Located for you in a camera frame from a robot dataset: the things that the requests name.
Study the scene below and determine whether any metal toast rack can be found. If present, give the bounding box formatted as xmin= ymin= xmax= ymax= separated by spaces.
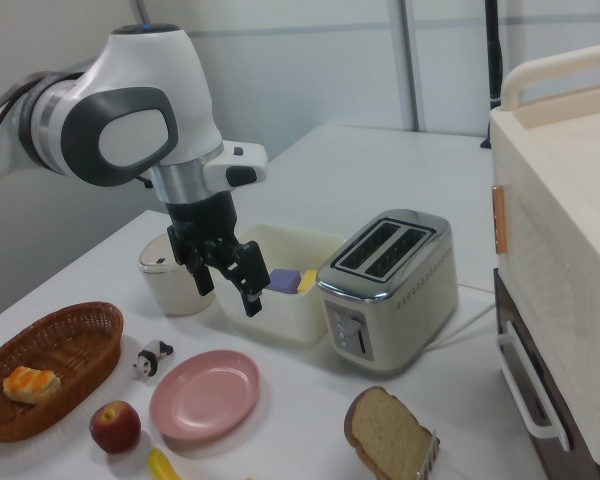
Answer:
xmin=413 ymin=429 xmax=442 ymax=480

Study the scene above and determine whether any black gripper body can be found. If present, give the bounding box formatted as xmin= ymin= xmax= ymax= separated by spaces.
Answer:
xmin=164 ymin=191 xmax=240 ymax=247

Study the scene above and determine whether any yellow banana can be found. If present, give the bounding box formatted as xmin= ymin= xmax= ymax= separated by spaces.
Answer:
xmin=146 ymin=447 xmax=187 ymax=480

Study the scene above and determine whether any white toaster cable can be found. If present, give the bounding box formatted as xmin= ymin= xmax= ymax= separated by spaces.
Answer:
xmin=424 ymin=282 xmax=499 ymax=351

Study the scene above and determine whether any cream and chrome toaster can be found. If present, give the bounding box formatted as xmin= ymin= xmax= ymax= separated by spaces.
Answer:
xmin=315 ymin=208 xmax=460 ymax=377

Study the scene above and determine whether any purple foam cube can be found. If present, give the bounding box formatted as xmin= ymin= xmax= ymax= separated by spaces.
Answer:
xmin=268 ymin=268 xmax=304 ymax=297

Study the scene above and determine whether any small panda figurine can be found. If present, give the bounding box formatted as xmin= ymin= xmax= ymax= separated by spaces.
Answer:
xmin=132 ymin=338 xmax=176 ymax=383

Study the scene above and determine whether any bread slice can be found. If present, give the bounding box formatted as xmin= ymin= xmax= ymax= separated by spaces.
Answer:
xmin=343 ymin=385 xmax=434 ymax=480

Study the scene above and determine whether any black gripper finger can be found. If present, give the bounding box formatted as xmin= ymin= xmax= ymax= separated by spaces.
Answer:
xmin=167 ymin=225 xmax=216 ymax=298
xmin=204 ymin=240 xmax=272 ymax=318

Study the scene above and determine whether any black background pole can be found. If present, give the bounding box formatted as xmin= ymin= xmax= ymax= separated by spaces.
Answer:
xmin=482 ymin=0 xmax=504 ymax=109

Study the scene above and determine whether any orange glazed pastry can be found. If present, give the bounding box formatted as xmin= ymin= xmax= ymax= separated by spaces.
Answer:
xmin=2 ymin=365 xmax=62 ymax=406

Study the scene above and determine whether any yellow foam cube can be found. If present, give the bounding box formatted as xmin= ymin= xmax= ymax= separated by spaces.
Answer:
xmin=297 ymin=269 xmax=321 ymax=294

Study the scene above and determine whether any brown wicker basket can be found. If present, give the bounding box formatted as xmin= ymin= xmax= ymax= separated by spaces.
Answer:
xmin=0 ymin=301 xmax=126 ymax=444

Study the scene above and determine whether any small white lidded bin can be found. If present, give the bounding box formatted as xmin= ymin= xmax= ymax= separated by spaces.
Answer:
xmin=137 ymin=232 xmax=217 ymax=317

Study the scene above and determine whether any red apple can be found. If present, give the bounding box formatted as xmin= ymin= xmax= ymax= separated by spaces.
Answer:
xmin=88 ymin=400 xmax=143 ymax=455

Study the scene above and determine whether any pink plate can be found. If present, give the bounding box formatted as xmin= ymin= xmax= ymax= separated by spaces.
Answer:
xmin=148 ymin=349 xmax=262 ymax=443

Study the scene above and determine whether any white plastic box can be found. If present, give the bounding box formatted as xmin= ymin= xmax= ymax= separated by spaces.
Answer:
xmin=213 ymin=223 xmax=347 ymax=347

